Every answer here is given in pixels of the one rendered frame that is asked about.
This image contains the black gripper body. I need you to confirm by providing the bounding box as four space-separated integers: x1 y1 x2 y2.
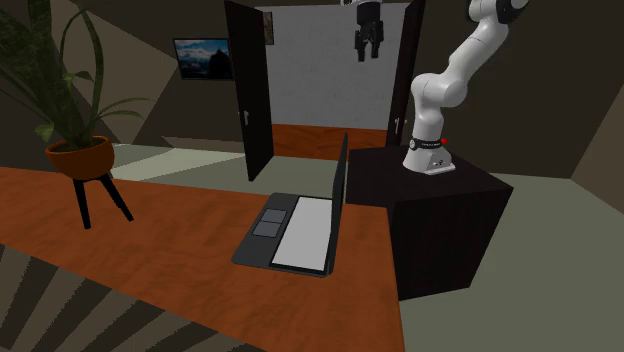
356 1 385 39

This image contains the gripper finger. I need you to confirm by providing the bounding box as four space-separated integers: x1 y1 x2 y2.
369 23 385 60
354 30 368 63

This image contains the black robot stand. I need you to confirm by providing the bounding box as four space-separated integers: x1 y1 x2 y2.
344 145 515 302

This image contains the dark grey open laptop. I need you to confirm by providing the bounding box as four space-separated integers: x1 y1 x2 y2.
230 131 350 280

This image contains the potted plant on black legs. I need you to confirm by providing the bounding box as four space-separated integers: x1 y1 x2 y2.
0 0 153 231

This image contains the black door with silver handle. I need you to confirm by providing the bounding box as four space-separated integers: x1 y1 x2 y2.
223 0 276 183
384 0 427 148

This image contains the small framed wall picture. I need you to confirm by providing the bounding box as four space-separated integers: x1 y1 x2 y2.
262 11 275 47

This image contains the framed landscape wall picture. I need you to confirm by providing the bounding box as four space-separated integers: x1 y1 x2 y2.
172 37 236 82

